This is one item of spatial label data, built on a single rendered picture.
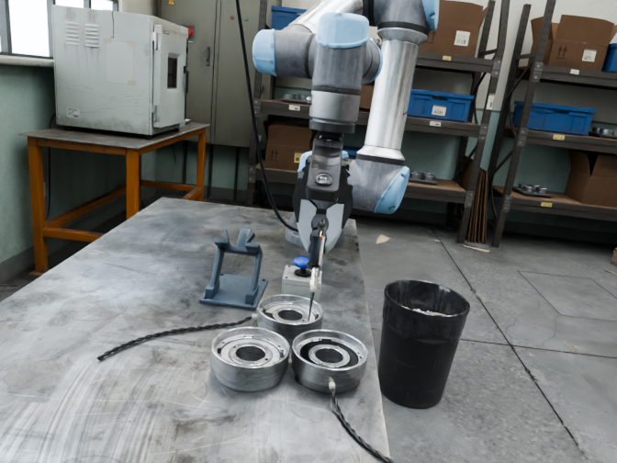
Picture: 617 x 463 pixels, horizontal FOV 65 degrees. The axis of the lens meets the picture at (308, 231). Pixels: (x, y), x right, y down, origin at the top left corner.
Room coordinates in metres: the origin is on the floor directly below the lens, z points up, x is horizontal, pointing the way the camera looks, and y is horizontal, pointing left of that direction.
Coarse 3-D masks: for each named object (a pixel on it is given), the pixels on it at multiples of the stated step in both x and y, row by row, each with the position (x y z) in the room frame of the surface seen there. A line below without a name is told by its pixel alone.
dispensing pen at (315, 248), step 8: (320, 224) 0.77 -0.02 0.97; (320, 232) 0.77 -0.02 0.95; (312, 240) 0.74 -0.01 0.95; (320, 240) 0.74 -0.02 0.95; (312, 248) 0.73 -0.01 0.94; (312, 256) 0.73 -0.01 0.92; (312, 264) 0.72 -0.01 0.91; (312, 272) 0.73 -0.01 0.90; (312, 280) 0.72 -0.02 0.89; (312, 288) 0.71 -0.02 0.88; (312, 296) 0.71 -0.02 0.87
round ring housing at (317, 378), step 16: (304, 336) 0.63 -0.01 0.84; (320, 336) 0.64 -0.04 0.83; (336, 336) 0.65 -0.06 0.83; (352, 336) 0.64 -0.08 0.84; (320, 352) 0.61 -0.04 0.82; (336, 352) 0.61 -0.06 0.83; (304, 368) 0.56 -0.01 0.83; (320, 368) 0.55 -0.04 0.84; (336, 368) 0.55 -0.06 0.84; (352, 368) 0.55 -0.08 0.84; (304, 384) 0.56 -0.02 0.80; (320, 384) 0.55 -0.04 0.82; (336, 384) 0.55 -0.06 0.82; (352, 384) 0.57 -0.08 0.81
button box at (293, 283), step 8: (288, 272) 0.85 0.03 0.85; (296, 272) 0.84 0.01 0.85; (320, 272) 0.86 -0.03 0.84; (288, 280) 0.81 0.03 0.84; (296, 280) 0.81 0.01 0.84; (304, 280) 0.81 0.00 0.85; (320, 280) 0.82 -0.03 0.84; (288, 288) 0.81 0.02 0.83; (296, 288) 0.81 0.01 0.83; (304, 288) 0.81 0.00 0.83; (304, 296) 0.81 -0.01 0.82
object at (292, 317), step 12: (264, 300) 0.73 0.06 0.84; (276, 300) 0.75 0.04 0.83; (288, 300) 0.75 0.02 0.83; (300, 300) 0.75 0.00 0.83; (276, 312) 0.71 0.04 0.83; (288, 312) 0.73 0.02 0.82; (300, 312) 0.72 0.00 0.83; (312, 312) 0.73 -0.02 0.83; (264, 324) 0.67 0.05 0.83; (276, 324) 0.66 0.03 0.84; (288, 324) 0.65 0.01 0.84; (300, 324) 0.66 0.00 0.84; (312, 324) 0.67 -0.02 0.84; (288, 336) 0.65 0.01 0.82
